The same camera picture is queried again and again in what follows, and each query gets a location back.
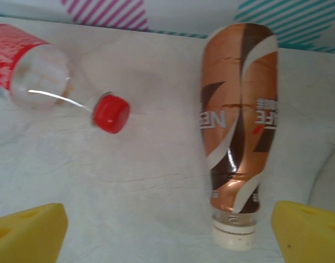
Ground brown coffee bottle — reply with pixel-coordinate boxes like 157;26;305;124
197;22;280;251

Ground red-label clear bottle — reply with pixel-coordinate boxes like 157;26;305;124
0;23;131;135

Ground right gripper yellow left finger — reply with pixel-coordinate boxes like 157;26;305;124
0;202;68;263

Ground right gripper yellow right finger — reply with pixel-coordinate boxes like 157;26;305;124
271;199;335;263

